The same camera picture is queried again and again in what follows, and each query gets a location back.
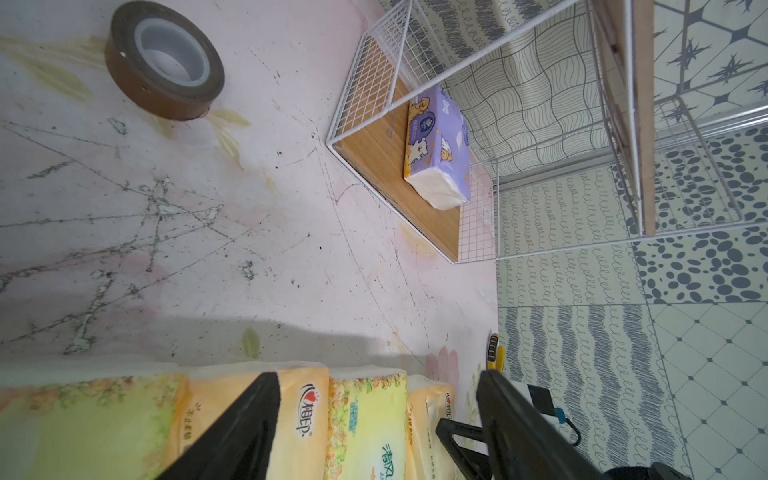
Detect pink floral table mat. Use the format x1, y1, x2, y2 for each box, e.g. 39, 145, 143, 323
1, 1, 496, 423

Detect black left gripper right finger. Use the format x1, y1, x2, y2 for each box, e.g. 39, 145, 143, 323
476, 370, 604, 479

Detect brown tape roll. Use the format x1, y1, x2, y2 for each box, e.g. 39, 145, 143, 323
104, 1, 225, 121

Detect purple tissue pack bottom shelf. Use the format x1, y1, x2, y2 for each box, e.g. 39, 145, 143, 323
403, 85, 471, 211

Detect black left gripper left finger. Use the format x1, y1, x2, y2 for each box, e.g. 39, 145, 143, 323
159, 372, 281, 480

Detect yellow black pliers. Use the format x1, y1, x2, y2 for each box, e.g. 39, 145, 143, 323
486, 333, 506, 372

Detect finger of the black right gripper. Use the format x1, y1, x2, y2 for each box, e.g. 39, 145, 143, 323
434, 418, 493, 480

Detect green tissue pack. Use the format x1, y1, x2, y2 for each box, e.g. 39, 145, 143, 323
1, 373, 188, 479
324, 365, 408, 479

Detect yellow tissue pack bottom shelf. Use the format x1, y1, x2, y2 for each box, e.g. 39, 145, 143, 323
405, 375, 456, 480

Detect white wire wooden shelf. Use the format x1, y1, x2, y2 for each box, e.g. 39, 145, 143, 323
326, 1, 767, 264

